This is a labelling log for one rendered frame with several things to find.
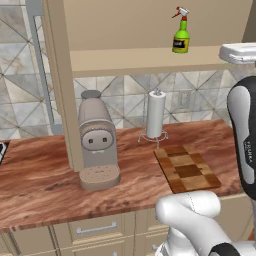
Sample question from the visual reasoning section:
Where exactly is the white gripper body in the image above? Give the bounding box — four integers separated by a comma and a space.
218, 42, 256, 65

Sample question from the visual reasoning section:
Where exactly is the green spray bottle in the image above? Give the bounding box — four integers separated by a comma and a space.
171, 6, 191, 55

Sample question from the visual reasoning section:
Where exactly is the checkered wooden cutting board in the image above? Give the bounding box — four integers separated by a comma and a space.
153, 144, 223, 195

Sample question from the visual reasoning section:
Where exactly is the open beige cabinet door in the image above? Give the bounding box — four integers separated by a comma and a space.
42, 0, 85, 173

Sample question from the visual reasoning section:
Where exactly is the beige lower cabinet run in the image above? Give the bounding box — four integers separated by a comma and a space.
0, 193, 256, 256

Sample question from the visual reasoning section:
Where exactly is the white paper towel roll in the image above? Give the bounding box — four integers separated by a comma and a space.
145, 89, 167, 139

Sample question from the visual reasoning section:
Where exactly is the beige coffee machine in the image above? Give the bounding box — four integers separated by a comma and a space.
77, 89, 122, 192

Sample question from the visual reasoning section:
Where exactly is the beige drawer front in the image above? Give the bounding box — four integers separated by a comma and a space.
68, 214, 124, 242

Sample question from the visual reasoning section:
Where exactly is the black stove hob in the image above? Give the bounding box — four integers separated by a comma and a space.
0, 141, 10, 165

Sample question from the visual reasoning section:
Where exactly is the wall power outlet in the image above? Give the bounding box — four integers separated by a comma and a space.
178, 90, 192, 109

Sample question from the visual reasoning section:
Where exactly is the beige wall cabinet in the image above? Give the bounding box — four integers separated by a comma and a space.
63, 0, 256, 79

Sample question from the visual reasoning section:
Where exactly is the wire paper towel holder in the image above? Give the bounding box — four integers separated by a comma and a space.
137, 88, 170, 150

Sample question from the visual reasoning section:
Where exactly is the grey window frame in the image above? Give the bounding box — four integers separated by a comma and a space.
25, 0, 65, 136

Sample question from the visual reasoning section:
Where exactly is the silver drawer handle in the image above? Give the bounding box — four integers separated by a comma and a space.
76, 221, 118, 235

